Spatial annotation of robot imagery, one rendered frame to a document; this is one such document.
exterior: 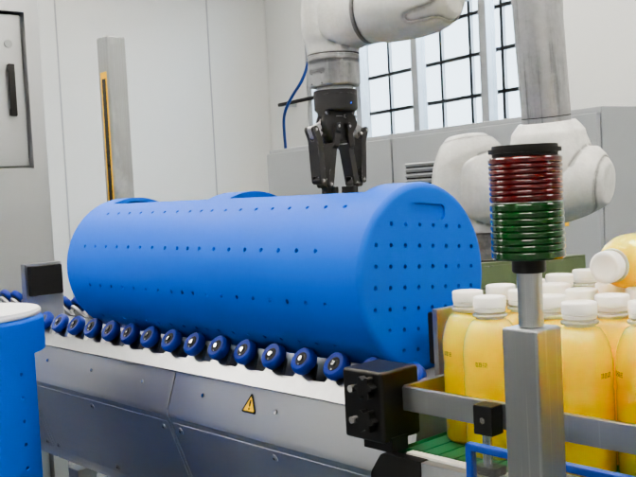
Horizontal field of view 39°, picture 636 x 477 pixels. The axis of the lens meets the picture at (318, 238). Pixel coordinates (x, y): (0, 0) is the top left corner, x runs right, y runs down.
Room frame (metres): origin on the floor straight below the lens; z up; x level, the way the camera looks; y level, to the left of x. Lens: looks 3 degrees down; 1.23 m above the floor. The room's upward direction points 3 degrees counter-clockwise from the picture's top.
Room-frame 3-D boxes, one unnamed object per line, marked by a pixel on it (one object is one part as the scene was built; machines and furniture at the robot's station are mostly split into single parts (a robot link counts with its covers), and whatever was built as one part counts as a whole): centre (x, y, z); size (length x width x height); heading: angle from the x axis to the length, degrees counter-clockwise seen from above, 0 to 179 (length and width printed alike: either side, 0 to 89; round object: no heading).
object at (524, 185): (0.80, -0.18, 1.23); 0.06 x 0.06 x 0.04
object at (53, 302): (2.31, 0.70, 1.00); 0.10 x 0.04 x 0.15; 132
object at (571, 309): (1.00, -0.28, 1.08); 0.04 x 0.04 x 0.02
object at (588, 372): (1.00, -0.28, 0.99); 0.07 x 0.07 x 0.18
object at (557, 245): (0.80, -0.18, 1.18); 0.06 x 0.06 x 0.05
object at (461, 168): (2.01, -0.35, 1.23); 0.18 x 0.16 x 0.22; 53
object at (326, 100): (1.57, -0.04, 1.35); 0.08 x 0.07 x 0.09; 132
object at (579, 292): (1.11, -0.32, 1.08); 0.04 x 0.04 x 0.02
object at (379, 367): (1.16, -0.07, 0.95); 0.10 x 0.07 x 0.10; 132
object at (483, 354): (1.09, -0.20, 0.99); 0.07 x 0.07 x 0.18
